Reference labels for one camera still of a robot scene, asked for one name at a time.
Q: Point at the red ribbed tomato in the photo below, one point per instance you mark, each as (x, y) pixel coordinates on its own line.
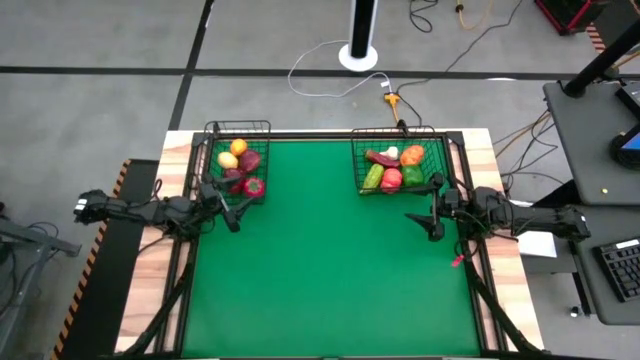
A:
(391, 180)

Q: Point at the round orange fruit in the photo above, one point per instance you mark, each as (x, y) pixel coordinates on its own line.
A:
(239, 147)

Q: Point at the white garlic bulb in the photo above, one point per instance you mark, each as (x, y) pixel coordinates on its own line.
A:
(390, 152)

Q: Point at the green bell pepper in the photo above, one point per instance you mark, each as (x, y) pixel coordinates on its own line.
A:
(412, 175)

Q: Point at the grey metal frame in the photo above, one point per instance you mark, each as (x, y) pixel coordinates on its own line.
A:
(25, 240)

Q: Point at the long red chili pepper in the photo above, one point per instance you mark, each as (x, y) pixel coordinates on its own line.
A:
(379, 158)

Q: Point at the dark red pomegranate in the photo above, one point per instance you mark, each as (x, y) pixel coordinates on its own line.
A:
(233, 173)

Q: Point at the black white pole stand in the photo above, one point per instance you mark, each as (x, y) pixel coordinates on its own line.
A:
(358, 57)

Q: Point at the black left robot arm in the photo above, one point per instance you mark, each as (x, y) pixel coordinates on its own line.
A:
(150, 211)

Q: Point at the pink red round fruit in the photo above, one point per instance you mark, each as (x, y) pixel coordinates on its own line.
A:
(254, 187)

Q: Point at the blue screen device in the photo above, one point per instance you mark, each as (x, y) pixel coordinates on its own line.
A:
(631, 142)

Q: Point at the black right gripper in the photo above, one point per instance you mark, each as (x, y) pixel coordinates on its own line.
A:
(455, 205)

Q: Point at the small red clip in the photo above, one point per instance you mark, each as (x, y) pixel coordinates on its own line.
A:
(456, 260)

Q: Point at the white paper sheet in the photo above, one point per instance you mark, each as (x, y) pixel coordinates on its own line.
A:
(537, 245)

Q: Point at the black hazard striped platform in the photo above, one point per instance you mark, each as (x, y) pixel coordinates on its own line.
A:
(105, 280)

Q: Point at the grey desk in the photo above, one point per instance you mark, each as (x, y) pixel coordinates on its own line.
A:
(585, 150)
(585, 285)

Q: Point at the green table mat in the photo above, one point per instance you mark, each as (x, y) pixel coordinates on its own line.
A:
(325, 300)

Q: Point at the green cucumber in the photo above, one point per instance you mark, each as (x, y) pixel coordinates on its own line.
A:
(373, 177)

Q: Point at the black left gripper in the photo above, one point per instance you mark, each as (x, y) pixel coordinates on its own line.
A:
(212, 197)

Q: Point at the yellow lemon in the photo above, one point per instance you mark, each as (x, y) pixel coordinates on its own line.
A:
(227, 160)

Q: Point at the dark red mango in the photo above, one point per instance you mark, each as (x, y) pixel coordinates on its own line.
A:
(250, 160)

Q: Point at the red black crate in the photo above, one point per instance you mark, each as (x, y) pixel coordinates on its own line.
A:
(570, 15)

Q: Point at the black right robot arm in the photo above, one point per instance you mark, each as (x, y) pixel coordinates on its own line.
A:
(540, 220)

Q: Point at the black keyboard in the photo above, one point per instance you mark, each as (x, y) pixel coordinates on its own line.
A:
(620, 267)

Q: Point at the yellow power plug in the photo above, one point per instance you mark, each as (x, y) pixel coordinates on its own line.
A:
(391, 98)

